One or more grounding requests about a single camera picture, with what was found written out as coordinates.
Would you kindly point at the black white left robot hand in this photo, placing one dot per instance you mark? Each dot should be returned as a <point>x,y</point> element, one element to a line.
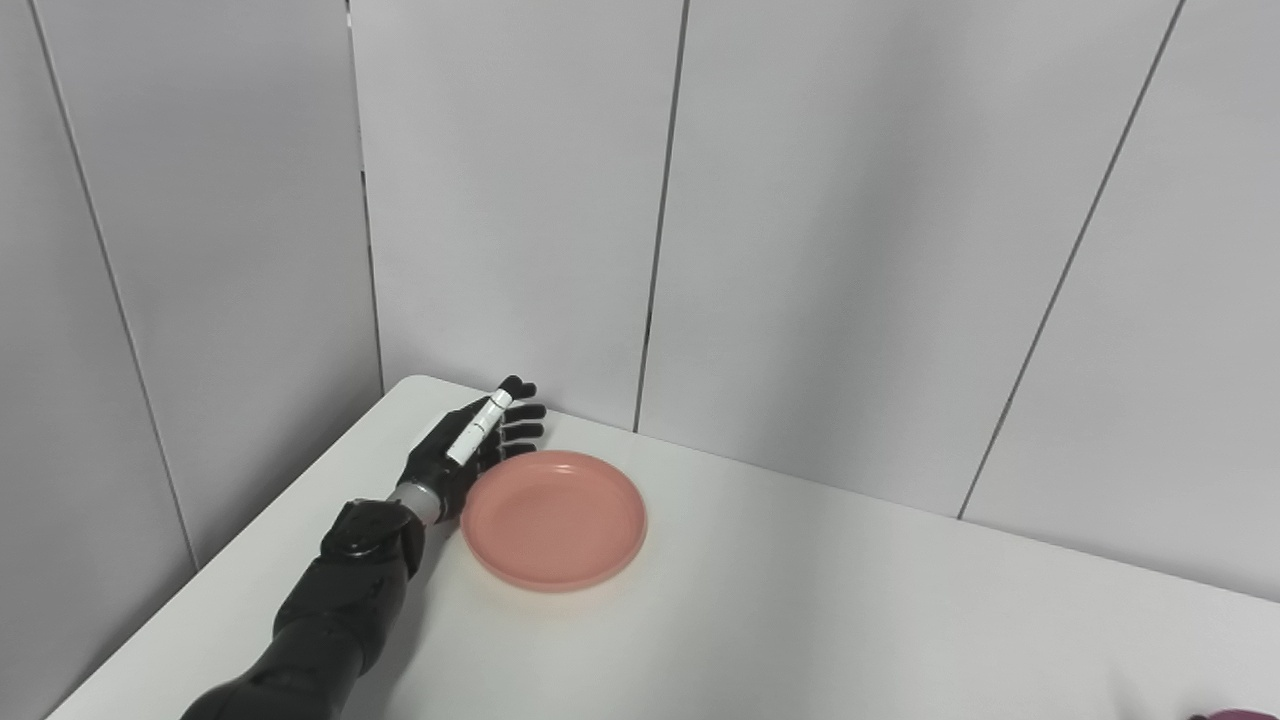
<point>440,460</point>

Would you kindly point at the pink round plate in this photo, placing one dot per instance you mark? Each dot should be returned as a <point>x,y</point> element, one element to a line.
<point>555,520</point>

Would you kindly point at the purple red onion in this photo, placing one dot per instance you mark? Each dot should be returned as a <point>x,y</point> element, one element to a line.
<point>1245,715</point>

